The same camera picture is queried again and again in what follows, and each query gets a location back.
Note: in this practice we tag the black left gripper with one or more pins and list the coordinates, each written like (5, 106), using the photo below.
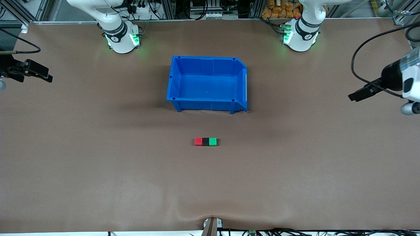
(391, 78)

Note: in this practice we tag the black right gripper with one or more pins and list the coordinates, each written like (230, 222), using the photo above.
(7, 67)

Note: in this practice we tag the green cube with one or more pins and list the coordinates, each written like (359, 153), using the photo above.
(213, 141)

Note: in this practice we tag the red cube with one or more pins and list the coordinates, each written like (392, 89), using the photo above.
(198, 141)

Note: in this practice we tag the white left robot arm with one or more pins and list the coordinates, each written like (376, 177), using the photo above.
(303, 34)

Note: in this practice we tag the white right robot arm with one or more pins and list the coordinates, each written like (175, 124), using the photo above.
(115, 32)

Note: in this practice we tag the black cube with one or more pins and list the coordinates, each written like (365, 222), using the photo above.
(205, 141)

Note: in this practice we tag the orange snack bags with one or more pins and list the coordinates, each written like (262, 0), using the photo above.
(282, 9)

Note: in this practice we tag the white power strip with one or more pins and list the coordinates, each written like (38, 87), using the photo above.
(141, 8)

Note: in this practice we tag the blue plastic storage bin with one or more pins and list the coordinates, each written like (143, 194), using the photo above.
(206, 85)

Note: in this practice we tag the green terminal connector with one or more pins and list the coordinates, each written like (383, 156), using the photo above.
(252, 232)

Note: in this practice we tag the front camera mount bracket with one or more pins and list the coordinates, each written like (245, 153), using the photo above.
(211, 226)

